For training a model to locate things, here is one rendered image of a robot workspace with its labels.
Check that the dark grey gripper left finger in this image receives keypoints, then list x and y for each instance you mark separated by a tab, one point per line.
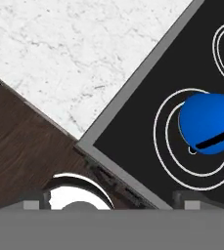
31	205

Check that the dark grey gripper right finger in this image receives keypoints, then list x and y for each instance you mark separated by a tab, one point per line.
192	205

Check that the white and black stove knob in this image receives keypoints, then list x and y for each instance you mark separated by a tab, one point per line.
74	197

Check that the blue kettle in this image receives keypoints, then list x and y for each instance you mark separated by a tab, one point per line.
204	122

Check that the dark brown wooden cupboard front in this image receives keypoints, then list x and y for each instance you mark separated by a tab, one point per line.
22	149

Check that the black hob with grey frame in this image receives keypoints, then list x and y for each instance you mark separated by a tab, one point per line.
143	136

